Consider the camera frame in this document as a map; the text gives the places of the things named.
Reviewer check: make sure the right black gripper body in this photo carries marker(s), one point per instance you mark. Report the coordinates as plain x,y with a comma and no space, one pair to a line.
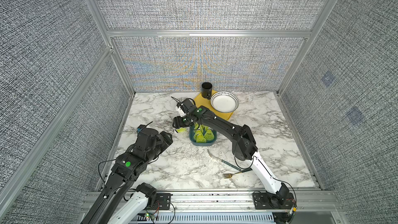
181,122

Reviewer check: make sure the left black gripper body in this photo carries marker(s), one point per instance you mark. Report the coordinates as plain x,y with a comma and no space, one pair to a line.
161,143

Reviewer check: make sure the yellow shuttlecock one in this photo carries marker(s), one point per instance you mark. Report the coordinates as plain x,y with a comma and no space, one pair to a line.
202,133

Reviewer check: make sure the teal plastic storage box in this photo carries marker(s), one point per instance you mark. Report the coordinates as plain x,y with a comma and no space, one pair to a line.
202,138

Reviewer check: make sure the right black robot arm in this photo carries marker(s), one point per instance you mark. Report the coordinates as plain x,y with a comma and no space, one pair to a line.
244,148

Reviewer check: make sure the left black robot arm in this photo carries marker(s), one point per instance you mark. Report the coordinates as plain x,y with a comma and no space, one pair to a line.
127,168

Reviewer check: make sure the yellow plastic tray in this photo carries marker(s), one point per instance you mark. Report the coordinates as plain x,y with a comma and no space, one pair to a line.
201,101

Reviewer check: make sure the black cup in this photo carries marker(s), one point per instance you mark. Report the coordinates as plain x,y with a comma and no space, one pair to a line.
206,90

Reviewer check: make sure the white patterned plate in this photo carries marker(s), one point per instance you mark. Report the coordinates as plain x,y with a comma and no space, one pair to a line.
224,102

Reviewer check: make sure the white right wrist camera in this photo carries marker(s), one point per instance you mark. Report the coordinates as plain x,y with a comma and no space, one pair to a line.
181,109

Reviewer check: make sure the green handled knife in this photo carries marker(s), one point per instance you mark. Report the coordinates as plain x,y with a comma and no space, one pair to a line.
222,161

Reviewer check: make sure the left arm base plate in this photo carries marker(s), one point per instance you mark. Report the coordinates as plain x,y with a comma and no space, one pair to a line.
161,202

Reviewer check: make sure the green handled fork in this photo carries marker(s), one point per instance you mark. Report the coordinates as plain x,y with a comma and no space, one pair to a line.
230,175

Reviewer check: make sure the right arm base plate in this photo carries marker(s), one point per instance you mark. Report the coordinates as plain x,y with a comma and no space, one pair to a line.
264,200

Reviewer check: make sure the aluminium front rail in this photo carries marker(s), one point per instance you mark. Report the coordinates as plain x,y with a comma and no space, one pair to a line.
240,200

